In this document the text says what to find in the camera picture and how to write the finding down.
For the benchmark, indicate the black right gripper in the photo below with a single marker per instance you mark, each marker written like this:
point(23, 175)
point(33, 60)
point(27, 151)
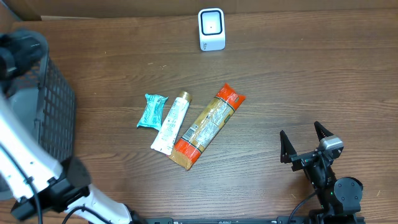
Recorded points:
point(288, 152)

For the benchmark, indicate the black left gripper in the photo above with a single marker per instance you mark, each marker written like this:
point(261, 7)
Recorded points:
point(19, 61)

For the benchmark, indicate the orange spaghetti packet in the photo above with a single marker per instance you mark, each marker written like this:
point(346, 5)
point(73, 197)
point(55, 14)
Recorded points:
point(204, 129)

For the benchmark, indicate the white tube gold cap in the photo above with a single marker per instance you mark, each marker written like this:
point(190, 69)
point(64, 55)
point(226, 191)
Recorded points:
point(165, 140)

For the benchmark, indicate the colourful packet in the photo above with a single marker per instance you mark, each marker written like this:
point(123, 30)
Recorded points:
point(152, 115)

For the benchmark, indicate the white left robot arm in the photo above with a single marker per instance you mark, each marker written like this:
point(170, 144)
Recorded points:
point(75, 194)

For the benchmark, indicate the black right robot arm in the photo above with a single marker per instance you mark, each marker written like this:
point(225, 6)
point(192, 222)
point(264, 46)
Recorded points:
point(339, 198)

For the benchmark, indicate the white barcode scanner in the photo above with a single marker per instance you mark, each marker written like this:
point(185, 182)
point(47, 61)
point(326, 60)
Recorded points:
point(211, 29)

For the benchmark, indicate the grey plastic mesh basket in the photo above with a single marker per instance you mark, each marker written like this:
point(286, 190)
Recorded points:
point(38, 114)

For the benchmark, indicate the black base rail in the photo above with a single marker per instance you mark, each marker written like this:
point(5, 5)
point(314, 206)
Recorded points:
point(278, 220)

